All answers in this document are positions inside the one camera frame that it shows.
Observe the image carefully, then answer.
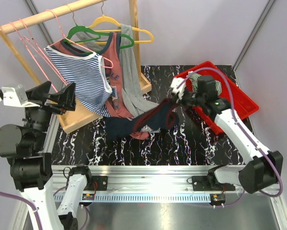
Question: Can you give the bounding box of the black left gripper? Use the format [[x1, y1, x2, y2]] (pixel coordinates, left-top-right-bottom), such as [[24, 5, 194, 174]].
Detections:
[[21, 80, 76, 150]]

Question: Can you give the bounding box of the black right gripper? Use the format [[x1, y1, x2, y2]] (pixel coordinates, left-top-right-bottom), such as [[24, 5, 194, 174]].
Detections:
[[170, 88, 205, 111]]

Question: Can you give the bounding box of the green striped tank top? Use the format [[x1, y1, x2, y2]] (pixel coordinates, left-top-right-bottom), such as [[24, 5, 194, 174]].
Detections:
[[188, 71, 222, 95]]

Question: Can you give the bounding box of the navy maroon tank top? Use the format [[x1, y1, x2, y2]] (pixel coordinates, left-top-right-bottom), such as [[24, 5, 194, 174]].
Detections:
[[105, 98, 179, 141]]

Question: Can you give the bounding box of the blue striped tank top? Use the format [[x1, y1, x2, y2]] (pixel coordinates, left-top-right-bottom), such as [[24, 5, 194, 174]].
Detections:
[[45, 46, 112, 117]]

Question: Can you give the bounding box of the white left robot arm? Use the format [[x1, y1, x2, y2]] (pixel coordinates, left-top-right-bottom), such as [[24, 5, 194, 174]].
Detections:
[[0, 81, 93, 230]]

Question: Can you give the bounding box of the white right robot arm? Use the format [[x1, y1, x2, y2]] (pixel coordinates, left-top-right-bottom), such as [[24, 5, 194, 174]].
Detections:
[[171, 76, 283, 196]]

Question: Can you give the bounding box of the grey tank top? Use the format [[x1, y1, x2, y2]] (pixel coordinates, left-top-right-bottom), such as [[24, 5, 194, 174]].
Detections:
[[84, 25, 158, 118]]

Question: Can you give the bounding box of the salmon pink tank top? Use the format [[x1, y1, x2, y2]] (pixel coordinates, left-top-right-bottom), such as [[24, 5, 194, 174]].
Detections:
[[52, 32, 150, 140]]

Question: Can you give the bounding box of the green hanger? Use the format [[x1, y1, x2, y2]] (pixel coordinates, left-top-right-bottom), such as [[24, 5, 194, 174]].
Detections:
[[63, 11, 135, 50]]

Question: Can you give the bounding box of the yellow hanger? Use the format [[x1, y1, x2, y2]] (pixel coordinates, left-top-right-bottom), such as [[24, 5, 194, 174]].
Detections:
[[88, 0, 155, 44]]

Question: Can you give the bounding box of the red plastic bin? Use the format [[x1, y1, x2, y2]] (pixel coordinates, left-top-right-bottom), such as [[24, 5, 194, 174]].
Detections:
[[173, 61, 259, 135]]

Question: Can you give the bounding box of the wooden clothes rack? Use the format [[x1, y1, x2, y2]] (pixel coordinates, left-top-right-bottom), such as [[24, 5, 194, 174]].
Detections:
[[0, 0, 151, 134]]

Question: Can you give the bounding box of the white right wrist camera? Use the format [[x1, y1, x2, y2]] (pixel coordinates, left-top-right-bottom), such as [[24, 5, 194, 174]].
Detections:
[[170, 78, 186, 100]]

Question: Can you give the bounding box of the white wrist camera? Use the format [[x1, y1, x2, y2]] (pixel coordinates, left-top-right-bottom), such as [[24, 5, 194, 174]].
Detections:
[[170, 78, 186, 100], [0, 84, 40, 108]]

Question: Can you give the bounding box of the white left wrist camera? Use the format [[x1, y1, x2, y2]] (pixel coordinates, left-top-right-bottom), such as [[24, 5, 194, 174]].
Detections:
[[0, 84, 40, 108]]

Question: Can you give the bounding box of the aluminium mounting rail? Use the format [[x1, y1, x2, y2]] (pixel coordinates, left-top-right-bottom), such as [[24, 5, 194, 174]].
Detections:
[[52, 166, 287, 230]]

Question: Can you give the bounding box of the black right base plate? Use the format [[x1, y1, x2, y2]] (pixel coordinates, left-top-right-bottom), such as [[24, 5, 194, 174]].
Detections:
[[191, 176, 236, 192]]

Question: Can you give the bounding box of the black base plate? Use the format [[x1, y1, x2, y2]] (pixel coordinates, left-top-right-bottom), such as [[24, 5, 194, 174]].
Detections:
[[84, 175, 108, 191], [191, 176, 236, 192]]

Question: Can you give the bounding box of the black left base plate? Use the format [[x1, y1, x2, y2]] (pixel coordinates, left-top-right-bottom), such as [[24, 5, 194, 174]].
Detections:
[[84, 175, 108, 191]]

